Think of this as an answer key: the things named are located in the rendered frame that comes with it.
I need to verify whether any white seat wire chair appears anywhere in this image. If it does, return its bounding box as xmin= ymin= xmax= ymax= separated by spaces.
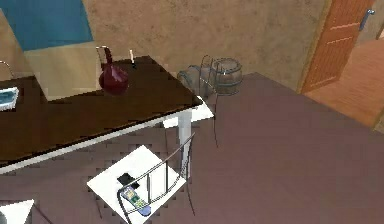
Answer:
xmin=0 ymin=199 xmax=51 ymax=224
xmin=86 ymin=132 xmax=197 ymax=224
xmin=162 ymin=54 xmax=222 ymax=148

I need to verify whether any grey remote control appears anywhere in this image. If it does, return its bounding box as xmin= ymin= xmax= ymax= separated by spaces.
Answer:
xmin=119 ymin=186 xmax=152 ymax=217

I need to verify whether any blue white dish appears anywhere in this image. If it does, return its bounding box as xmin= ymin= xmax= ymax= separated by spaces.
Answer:
xmin=0 ymin=86 xmax=20 ymax=112

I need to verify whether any grey door handle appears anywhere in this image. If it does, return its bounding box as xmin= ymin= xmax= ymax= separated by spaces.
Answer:
xmin=359 ymin=8 xmax=376 ymax=32

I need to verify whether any orange wooden room door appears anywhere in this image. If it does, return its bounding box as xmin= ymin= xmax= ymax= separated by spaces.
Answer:
xmin=300 ymin=0 xmax=376 ymax=94

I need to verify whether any small black flat square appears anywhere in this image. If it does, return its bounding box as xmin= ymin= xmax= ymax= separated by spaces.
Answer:
xmin=116 ymin=172 xmax=140 ymax=190

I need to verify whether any dark brown white-edged table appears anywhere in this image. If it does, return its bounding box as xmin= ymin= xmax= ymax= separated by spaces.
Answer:
xmin=0 ymin=55 xmax=204 ymax=188

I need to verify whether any blue framed wall picture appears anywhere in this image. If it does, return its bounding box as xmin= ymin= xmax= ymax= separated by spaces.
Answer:
xmin=0 ymin=0 xmax=94 ymax=52

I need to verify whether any dark red glass jug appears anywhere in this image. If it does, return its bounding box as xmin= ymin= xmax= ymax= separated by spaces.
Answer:
xmin=95 ymin=45 xmax=130 ymax=96

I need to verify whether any grey barrel bin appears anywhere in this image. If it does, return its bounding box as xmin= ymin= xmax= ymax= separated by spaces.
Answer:
xmin=210 ymin=57 xmax=243 ymax=97

